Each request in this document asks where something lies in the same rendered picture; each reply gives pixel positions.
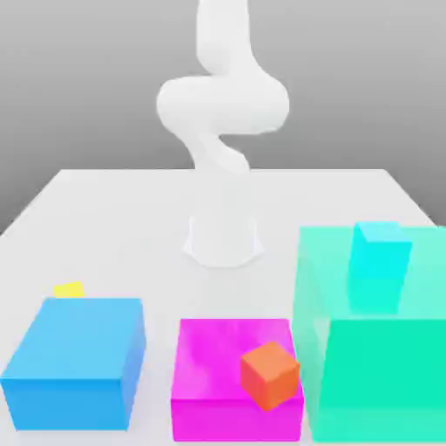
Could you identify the small orange cube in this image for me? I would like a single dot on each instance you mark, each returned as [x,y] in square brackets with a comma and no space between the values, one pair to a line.
[270,376]

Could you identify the large magenta box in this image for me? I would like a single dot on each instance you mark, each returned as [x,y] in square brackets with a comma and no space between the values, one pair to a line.
[209,376]

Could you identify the large blue box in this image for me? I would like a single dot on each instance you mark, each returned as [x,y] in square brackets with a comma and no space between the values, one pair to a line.
[76,362]

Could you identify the small yellow cube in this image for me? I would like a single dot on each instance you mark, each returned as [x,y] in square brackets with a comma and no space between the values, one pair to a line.
[69,290]

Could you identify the large green box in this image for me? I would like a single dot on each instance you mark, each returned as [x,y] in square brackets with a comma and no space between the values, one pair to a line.
[383,379]

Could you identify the small cyan cube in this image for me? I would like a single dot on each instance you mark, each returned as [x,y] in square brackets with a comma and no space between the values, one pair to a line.
[378,271]

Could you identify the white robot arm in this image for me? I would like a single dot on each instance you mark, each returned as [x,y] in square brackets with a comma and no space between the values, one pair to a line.
[223,104]

